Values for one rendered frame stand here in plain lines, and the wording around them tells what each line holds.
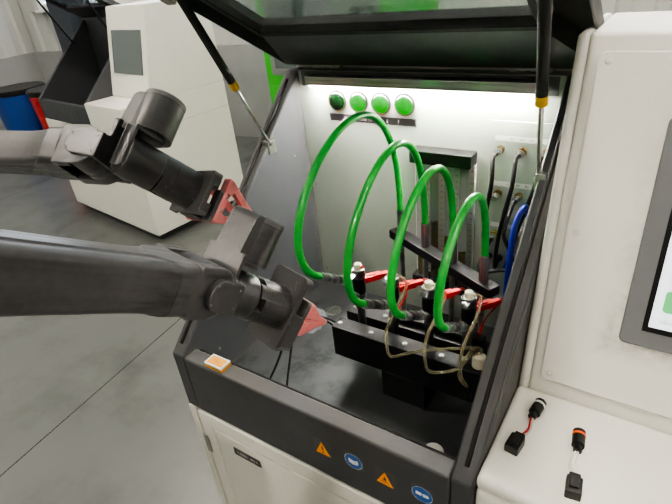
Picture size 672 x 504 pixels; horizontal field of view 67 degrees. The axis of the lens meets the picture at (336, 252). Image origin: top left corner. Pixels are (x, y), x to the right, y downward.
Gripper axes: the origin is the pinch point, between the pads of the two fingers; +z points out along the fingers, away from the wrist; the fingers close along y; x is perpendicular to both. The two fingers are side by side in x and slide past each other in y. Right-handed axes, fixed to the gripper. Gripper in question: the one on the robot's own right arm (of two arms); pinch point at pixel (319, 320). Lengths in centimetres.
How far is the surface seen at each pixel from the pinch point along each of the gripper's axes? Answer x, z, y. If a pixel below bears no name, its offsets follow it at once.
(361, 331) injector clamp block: 16.7, 32.9, -2.7
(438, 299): -7.8, 14.2, 10.3
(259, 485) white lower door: 29, 39, -48
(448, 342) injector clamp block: 0.9, 39.9, 3.6
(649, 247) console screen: -28.1, 27.2, 30.7
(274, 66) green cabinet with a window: 280, 150, 117
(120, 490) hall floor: 110, 64, -107
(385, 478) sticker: -5.7, 27.9, -22.2
